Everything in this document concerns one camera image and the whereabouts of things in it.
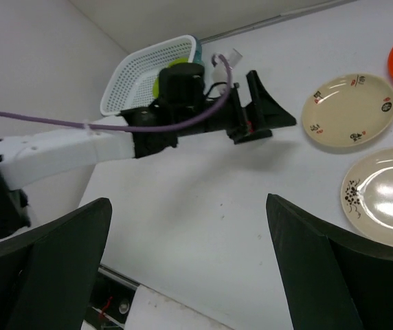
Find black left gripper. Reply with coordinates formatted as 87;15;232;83
120;64;296;159

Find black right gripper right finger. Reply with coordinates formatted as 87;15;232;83
266;194;393;329

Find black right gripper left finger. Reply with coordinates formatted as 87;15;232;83
0;198;112;329

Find beige plate with symbols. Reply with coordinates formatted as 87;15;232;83
301;73;393;149

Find green plate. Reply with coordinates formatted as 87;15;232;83
153;57;188;99

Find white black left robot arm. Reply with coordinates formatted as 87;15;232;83
0;63;297;239

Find beige plate with black patch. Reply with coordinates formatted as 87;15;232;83
340;148;393;247

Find white perforated plastic basket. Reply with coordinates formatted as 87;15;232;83
100;34;196;116

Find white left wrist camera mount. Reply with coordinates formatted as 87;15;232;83
212;48;243;95

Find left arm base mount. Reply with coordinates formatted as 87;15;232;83
84;265;139;329

